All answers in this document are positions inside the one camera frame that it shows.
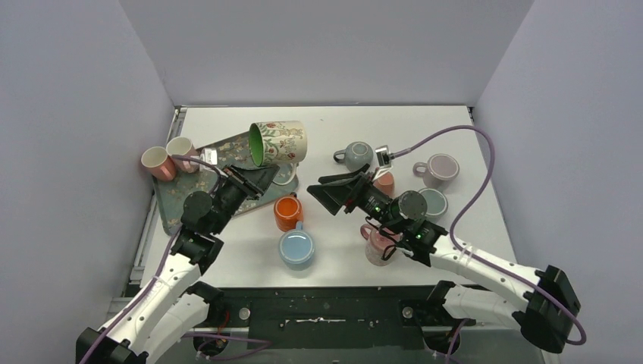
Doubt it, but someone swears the grey-blue round mug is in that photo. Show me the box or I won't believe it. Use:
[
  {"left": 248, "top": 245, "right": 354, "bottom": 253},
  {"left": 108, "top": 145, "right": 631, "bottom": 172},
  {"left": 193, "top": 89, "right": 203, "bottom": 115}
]
[{"left": 333, "top": 141, "right": 374, "bottom": 172}]

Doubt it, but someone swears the faceted pink mug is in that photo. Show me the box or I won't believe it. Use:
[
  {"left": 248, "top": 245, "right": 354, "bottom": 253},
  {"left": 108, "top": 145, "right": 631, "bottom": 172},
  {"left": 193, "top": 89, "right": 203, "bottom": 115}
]
[{"left": 165, "top": 136, "right": 199, "bottom": 173}]

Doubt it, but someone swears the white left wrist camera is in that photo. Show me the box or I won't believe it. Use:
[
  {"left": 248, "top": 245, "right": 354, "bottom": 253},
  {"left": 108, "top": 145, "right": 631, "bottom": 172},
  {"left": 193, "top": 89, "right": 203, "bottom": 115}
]
[{"left": 199, "top": 147, "right": 218, "bottom": 165}]

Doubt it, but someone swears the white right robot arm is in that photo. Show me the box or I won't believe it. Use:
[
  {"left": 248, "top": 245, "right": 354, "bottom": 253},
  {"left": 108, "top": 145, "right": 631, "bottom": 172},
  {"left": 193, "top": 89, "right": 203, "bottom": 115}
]
[{"left": 307, "top": 171, "right": 587, "bottom": 353}]

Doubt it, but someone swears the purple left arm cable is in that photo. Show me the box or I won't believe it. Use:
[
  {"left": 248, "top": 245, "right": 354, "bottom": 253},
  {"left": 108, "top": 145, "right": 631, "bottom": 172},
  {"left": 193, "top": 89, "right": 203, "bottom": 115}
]
[{"left": 77, "top": 154, "right": 272, "bottom": 364}]

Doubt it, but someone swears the smooth pink mug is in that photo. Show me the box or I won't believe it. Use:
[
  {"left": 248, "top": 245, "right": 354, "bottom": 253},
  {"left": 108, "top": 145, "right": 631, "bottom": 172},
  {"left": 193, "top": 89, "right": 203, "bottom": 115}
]
[{"left": 140, "top": 146, "right": 177, "bottom": 181}]

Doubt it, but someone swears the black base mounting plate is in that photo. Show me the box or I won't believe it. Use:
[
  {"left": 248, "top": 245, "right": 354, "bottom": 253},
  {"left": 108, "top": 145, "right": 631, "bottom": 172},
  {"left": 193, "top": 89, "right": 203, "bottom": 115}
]
[{"left": 195, "top": 285, "right": 459, "bottom": 350}]

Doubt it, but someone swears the orange mug black handle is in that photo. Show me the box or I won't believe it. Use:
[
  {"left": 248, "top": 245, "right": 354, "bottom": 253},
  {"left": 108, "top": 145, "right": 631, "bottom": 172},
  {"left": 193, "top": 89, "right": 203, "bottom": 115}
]
[{"left": 273, "top": 193, "right": 303, "bottom": 232}]

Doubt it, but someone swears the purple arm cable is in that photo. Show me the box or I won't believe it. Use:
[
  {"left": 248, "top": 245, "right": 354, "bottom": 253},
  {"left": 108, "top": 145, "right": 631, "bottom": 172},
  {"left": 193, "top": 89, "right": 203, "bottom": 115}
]
[
  {"left": 77, "top": 154, "right": 272, "bottom": 364},
  {"left": 391, "top": 124, "right": 588, "bottom": 364}
]

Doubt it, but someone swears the blue floral blossom tray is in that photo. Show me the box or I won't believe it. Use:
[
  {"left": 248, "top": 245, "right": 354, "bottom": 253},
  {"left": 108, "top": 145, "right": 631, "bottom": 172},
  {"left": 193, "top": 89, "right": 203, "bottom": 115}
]
[{"left": 152, "top": 132, "right": 299, "bottom": 235}]

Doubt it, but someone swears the grey-green mug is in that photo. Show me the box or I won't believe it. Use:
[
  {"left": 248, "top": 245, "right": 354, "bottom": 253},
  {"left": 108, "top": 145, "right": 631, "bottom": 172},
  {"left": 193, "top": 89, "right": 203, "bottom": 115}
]
[{"left": 418, "top": 188, "right": 449, "bottom": 219}]

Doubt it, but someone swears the salmon dotted mug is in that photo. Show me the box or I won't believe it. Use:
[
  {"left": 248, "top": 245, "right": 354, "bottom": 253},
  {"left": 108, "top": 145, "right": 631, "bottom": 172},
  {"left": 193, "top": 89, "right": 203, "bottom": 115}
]
[{"left": 374, "top": 172, "right": 395, "bottom": 198}]

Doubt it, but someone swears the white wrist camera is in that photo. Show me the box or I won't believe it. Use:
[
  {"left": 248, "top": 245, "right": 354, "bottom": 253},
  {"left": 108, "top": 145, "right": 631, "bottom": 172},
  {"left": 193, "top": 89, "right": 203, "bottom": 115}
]
[
  {"left": 199, "top": 147, "right": 218, "bottom": 165},
  {"left": 375, "top": 145, "right": 392, "bottom": 168}
]

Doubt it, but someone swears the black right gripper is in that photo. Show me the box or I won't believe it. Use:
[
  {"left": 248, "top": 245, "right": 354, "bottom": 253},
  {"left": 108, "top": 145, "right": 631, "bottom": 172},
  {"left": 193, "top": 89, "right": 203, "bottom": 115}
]
[{"left": 307, "top": 163, "right": 404, "bottom": 234}]

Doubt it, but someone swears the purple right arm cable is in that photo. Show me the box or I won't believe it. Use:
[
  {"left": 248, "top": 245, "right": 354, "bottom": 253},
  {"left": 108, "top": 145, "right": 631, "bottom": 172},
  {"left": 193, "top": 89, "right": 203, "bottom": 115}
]
[{"left": 391, "top": 124, "right": 588, "bottom": 364}]

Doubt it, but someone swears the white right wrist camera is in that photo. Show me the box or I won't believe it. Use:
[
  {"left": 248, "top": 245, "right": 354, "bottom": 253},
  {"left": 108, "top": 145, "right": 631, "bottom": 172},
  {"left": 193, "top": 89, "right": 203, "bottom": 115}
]
[{"left": 375, "top": 145, "right": 392, "bottom": 168}]

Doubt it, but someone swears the lilac ribbed mug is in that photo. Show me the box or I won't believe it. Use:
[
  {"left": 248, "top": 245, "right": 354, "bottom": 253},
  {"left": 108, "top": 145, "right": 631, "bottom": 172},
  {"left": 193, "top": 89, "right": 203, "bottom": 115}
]
[{"left": 412, "top": 153, "right": 460, "bottom": 190}]

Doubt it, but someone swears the cream floral mug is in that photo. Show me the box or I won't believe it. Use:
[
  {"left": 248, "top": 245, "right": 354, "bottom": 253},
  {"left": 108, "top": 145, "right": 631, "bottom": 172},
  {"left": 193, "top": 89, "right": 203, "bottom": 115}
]
[{"left": 248, "top": 121, "right": 308, "bottom": 186}]

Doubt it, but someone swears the light blue ribbed mug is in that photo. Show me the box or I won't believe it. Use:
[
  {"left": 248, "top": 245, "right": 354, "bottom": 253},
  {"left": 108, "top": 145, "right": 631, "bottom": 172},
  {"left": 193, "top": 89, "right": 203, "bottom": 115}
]
[{"left": 278, "top": 221, "right": 315, "bottom": 271}]

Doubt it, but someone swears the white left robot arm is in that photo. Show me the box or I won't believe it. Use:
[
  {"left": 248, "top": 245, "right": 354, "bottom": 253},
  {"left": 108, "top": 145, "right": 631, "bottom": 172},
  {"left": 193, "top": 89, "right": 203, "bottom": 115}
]
[{"left": 75, "top": 165, "right": 279, "bottom": 363}]

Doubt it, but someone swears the speckled dark pink mug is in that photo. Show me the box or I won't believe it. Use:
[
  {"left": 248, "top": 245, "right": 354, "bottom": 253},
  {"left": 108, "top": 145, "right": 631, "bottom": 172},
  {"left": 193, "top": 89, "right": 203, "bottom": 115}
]
[{"left": 360, "top": 224, "right": 399, "bottom": 266}]

